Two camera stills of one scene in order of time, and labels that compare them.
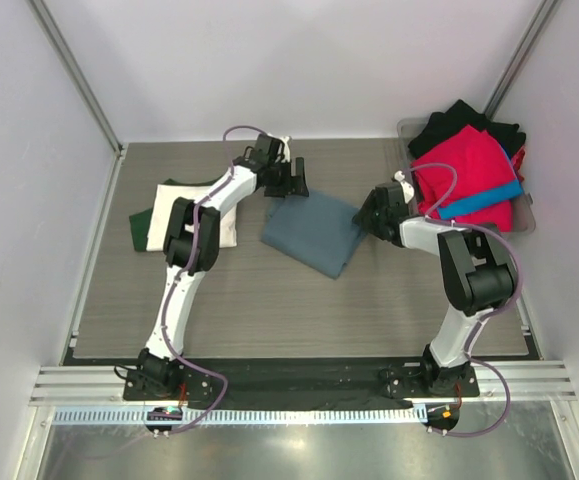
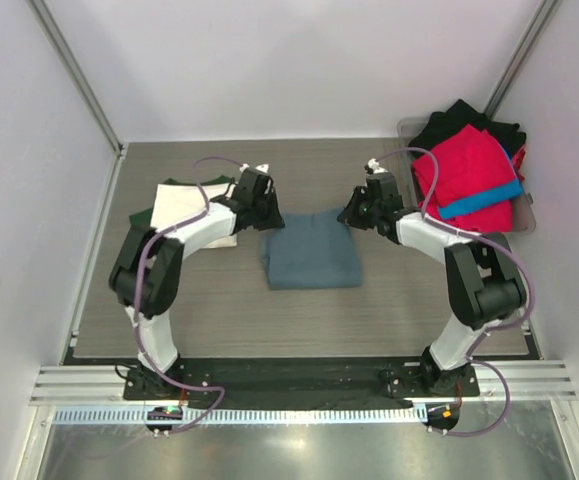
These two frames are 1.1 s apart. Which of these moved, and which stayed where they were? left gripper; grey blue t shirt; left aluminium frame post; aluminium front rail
Moved: left gripper; grey blue t shirt
Stayed: aluminium front rail; left aluminium frame post
